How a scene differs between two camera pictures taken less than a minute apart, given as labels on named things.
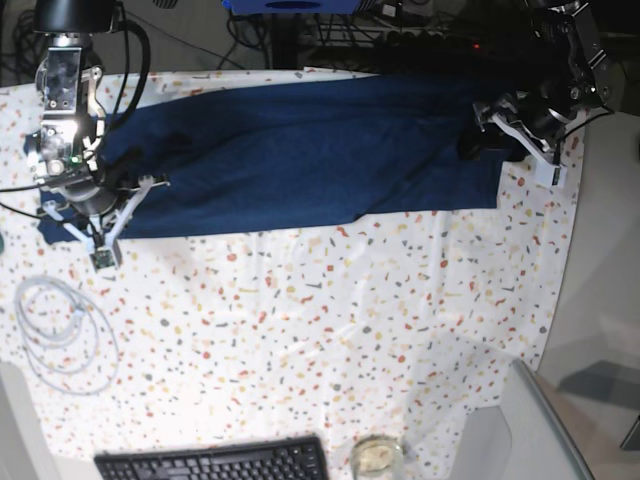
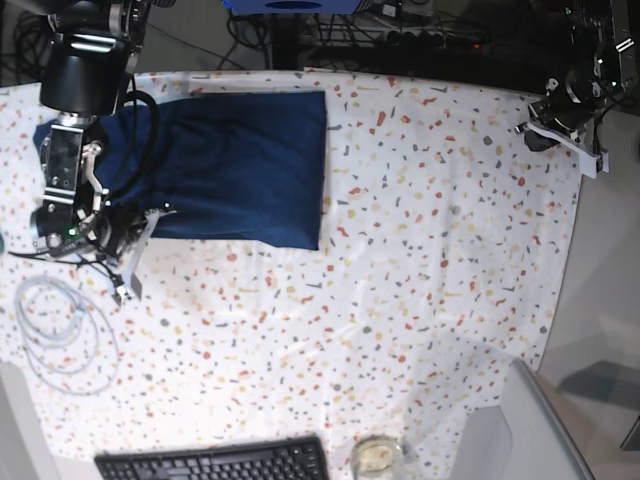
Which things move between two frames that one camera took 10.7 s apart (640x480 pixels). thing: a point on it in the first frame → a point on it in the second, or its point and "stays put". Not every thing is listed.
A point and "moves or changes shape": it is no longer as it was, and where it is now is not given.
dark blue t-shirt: [305, 148] moves or changes shape
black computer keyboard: [305, 458] stays put
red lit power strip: [435, 43] stays put
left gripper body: [104, 192] → [112, 228]
